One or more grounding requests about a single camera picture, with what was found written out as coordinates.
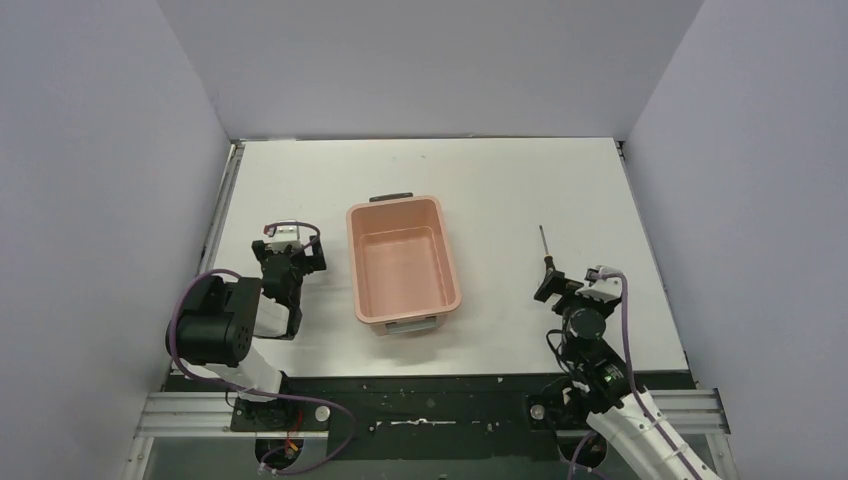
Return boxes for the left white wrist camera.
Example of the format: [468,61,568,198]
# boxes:
[269,225,302,252]

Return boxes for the aluminium front rail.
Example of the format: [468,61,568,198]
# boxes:
[135,390,730,439]

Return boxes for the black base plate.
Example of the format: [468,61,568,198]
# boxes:
[162,372,697,465]

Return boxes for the pink plastic bin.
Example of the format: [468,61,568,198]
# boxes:
[346,192,462,336]

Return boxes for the aluminium left side rail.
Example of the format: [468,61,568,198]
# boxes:
[197,140,245,273]

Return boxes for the black yellow screwdriver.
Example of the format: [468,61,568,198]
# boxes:
[538,225,556,278]

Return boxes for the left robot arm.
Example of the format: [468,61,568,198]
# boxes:
[166,234,327,430]

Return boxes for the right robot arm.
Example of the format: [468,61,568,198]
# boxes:
[534,257,718,479]

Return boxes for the aluminium rail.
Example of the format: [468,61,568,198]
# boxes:
[197,140,245,273]
[135,390,730,439]

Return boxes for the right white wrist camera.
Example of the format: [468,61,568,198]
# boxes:
[576,265,623,303]

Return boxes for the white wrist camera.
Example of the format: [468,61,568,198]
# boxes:
[576,265,623,303]
[269,225,302,252]

